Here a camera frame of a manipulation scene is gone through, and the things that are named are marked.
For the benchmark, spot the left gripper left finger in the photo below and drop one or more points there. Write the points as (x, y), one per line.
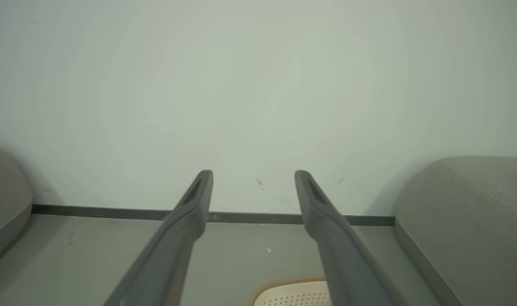
(169, 255)

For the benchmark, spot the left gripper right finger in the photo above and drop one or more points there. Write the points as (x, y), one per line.
(347, 263)

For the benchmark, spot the cream laundry basket brown rim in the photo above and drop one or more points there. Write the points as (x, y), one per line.
(296, 295)

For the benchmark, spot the grey upholstered seat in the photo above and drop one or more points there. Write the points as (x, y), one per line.
(5, 204)

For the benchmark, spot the dark baseboard strip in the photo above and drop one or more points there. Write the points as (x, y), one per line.
(114, 211)

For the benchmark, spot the grey fabric sofa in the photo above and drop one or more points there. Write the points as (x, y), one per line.
(470, 229)

